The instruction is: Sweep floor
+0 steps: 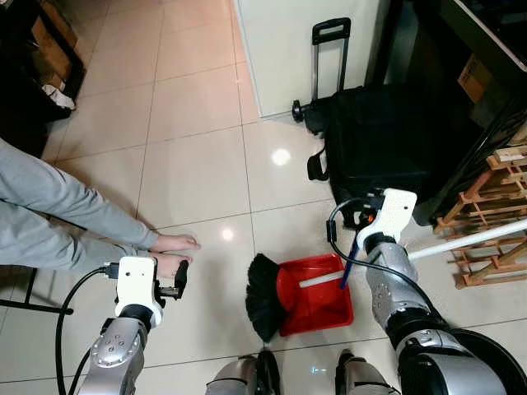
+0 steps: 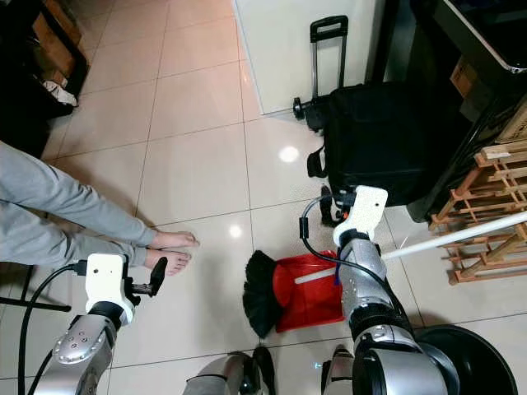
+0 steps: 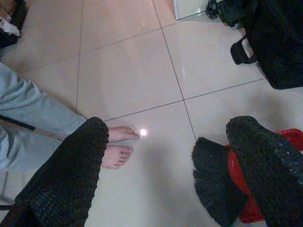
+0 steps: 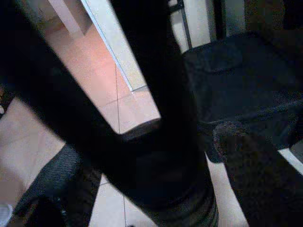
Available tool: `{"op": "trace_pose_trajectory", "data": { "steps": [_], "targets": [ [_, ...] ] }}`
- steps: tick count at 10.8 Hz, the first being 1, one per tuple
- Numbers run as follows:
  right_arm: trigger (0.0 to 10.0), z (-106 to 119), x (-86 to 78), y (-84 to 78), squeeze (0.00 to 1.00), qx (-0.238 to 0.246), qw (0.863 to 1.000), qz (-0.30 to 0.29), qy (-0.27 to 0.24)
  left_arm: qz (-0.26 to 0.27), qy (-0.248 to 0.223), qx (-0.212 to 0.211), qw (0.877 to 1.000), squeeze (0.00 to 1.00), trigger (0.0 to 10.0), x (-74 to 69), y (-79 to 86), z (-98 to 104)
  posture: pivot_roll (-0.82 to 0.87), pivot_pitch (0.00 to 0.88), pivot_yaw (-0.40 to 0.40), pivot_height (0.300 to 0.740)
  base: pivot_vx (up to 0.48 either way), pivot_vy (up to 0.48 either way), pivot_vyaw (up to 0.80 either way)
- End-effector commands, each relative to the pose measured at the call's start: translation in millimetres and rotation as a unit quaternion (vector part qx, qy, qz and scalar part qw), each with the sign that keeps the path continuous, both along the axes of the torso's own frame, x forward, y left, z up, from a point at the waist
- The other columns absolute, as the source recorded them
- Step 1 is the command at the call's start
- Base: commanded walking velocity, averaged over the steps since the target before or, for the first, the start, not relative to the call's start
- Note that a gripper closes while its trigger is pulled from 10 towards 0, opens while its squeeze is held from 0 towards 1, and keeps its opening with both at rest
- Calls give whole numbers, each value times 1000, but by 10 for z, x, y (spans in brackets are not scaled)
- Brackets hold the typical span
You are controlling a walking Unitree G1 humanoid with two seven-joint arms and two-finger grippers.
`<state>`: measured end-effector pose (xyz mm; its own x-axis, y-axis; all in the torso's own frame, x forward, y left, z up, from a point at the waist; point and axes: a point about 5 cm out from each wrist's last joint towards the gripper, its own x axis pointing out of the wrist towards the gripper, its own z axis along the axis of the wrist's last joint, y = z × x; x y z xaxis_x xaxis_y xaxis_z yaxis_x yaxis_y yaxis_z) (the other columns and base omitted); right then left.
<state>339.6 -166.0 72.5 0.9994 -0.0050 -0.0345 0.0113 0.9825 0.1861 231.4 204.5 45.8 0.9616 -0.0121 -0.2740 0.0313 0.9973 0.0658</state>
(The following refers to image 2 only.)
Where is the black glossy desk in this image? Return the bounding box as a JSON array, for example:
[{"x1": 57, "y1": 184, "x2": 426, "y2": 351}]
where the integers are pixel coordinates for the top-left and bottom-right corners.
[{"x1": 387, "y1": 0, "x2": 527, "y2": 219}]

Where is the red long-handled dustpan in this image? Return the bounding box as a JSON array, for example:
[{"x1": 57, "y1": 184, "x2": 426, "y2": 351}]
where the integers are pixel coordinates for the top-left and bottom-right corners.
[{"x1": 273, "y1": 235, "x2": 348, "y2": 334}]

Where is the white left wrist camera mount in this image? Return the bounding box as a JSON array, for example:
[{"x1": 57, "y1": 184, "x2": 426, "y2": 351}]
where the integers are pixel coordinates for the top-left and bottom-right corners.
[{"x1": 84, "y1": 253, "x2": 138, "y2": 324}]

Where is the person in grey trousers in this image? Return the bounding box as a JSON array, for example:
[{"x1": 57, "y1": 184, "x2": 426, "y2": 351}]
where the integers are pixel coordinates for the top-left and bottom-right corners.
[{"x1": 0, "y1": 142, "x2": 201, "y2": 277}]

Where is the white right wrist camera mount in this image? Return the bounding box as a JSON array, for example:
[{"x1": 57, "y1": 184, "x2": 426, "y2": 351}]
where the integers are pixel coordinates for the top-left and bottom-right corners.
[{"x1": 333, "y1": 185, "x2": 389, "y2": 248}]

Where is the broom with black bristles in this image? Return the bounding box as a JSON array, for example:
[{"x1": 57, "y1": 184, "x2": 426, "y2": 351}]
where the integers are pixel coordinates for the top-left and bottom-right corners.
[{"x1": 243, "y1": 210, "x2": 527, "y2": 341}]

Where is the wooden slatted rack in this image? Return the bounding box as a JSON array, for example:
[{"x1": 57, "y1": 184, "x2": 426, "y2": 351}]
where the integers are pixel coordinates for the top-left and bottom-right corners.
[{"x1": 430, "y1": 140, "x2": 527, "y2": 286}]

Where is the robot left leg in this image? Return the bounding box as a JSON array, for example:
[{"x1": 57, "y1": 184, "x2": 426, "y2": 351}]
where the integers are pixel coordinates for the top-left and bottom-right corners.
[{"x1": 183, "y1": 350, "x2": 274, "y2": 395}]

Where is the black metal chair frame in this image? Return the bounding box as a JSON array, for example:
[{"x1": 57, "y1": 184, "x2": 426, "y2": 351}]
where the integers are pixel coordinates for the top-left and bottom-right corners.
[{"x1": 0, "y1": 272, "x2": 50, "y2": 314}]

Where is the robot leg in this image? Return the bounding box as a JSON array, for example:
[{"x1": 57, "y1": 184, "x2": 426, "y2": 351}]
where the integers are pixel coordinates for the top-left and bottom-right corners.
[
  {"x1": 321, "y1": 346, "x2": 359, "y2": 395},
  {"x1": 183, "y1": 350, "x2": 274, "y2": 395}
]

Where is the small labelled cardboard box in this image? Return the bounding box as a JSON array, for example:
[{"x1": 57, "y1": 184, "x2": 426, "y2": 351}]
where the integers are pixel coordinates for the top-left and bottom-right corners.
[{"x1": 450, "y1": 58, "x2": 488, "y2": 104}]

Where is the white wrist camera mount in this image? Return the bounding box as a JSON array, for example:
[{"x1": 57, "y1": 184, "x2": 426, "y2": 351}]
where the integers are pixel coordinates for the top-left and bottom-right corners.
[
  {"x1": 84, "y1": 253, "x2": 138, "y2": 324},
  {"x1": 333, "y1": 185, "x2": 389, "y2": 248}
]

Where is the white crumpled cloth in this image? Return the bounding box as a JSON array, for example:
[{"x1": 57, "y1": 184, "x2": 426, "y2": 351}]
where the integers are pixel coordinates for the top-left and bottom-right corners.
[{"x1": 44, "y1": 80, "x2": 79, "y2": 109}]

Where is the black fabric trolley suitcase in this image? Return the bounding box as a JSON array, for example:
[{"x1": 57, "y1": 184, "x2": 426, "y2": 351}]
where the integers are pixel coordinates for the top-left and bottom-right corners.
[{"x1": 292, "y1": 15, "x2": 462, "y2": 208}]

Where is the large flat brown cardboard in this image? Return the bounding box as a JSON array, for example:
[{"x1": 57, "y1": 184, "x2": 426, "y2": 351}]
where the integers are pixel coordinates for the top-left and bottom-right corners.
[{"x1": 498, "y1": 99, "x2": 527, "y2": 146}]

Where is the dark storage shelf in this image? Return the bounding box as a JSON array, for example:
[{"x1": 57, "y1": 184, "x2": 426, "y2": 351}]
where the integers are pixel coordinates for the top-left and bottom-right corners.
[{"x1": 0, "y1": 0, "x2": 90, "y2": 159}]

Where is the robot right leg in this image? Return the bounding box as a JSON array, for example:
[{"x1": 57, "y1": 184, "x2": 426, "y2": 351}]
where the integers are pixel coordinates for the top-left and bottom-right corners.
[{"x1": 321, "y1": 346, "x2": 359, "y2": 395}]

